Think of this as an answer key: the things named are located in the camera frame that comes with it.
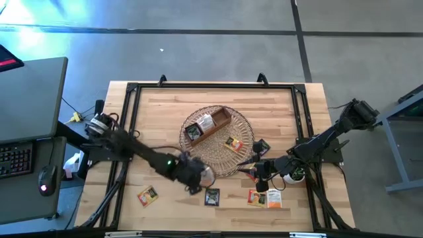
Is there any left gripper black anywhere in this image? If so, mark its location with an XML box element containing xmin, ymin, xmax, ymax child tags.
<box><xmin>171</xmin><ymin>150</ymin><xmax>212</xmax><ymax>196</ymax></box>

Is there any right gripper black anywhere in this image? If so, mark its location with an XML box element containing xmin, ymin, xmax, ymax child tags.
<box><xmin>252</xmin><ymin>141</ymin><xmax>293</xmax><ymax>194</ymax></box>

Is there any wooden three-compartment tray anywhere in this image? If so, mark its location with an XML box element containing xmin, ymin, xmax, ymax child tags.
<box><xmin>183</xmin><ymin>106</ymin><xmax>233</xmax><ymax>147</ymax></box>

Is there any round woven placemat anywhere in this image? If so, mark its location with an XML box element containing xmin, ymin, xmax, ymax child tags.
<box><xmin>178</xmin><ymin>104</ymin><xmax>255</xmax><ymax>178</ymax></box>

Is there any small plant in white pot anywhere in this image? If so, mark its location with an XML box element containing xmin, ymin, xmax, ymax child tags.
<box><xmin>283</xmin><ymin>165</ymin><xmax>307</xmax><ymax>185</ymax></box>

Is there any silver edge clamp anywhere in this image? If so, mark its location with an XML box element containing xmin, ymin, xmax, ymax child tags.
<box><xmin>104</xmin><ymin>231</ymin><xmax>143</xmax><ymax>238</ymax></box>
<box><xmin>289</xmin><ymin>232</ymin><xmax>328</xmax><ymax>238</ymax></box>

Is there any grey metal stand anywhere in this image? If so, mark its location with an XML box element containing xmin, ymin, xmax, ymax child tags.
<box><xmin>364</xmin><ymin>84</ymin><xmax>423</xmax><ymax>195</ymax></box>

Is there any black computer mouse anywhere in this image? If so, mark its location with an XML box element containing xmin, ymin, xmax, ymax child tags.
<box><xmin>38</xmin><ymin>164</ymin><xmax>58</xmax><ymax>197</ymax></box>

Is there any dark grey desk surface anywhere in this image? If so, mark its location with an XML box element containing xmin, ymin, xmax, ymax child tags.
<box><xmin>0</xmin><ymin>136</ymin><xmax>67</xmax><ymax>226</ymax></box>

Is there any black keyboard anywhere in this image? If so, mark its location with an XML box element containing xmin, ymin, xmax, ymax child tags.
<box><xmin>0</xmin><ymin>141</ymin><xmax>35</xmax><ymax>180</ymax></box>

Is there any grey desk panel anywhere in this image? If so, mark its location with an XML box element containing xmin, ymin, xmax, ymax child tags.
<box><xmin>0</xmin><ymin>56</ymin><xmax>69</xmax><ymax>145</ymax></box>

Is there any black device with red stripe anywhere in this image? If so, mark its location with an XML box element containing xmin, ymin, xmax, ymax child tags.
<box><xmin>0</xmin><ymin>44</ymin><xmax>25</xmax><ymax>73</ymax></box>

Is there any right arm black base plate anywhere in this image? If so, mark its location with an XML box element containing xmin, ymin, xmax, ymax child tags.
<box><xmin>295</xmin><ymin>136</ymin><xmax>344</xmax><ymax>165</ymax></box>

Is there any black diagonal frame strut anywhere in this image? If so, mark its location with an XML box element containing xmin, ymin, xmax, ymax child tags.
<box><xmin>305</xmin><ymin>163</ymin><xmax>354</xmax><ymax>231</ymax></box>
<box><xmin>75</xmin><ymin>161</ymin><xmax>130</xmax><ymax>229</ymax></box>

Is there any black aluminium table frame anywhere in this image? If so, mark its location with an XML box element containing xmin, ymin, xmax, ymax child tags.
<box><xmin>112</xmin><ymin>81</ymin><xmax>323</xmax><ymax>232</ymax></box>

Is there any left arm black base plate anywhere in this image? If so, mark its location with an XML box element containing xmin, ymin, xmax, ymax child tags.
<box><xmin>86</xmin><ymin>135</ymin><xmax>137</xmax><ymax>163</ymax></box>

